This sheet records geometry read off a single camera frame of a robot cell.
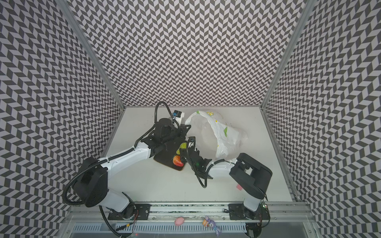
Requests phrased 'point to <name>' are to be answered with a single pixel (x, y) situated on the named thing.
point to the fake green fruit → (183, 145)
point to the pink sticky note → (239, 187)
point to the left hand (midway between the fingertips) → (191, 127)
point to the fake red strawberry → (176, 161)
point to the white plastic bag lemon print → (214, 137)
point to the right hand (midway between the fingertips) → (184, 153)
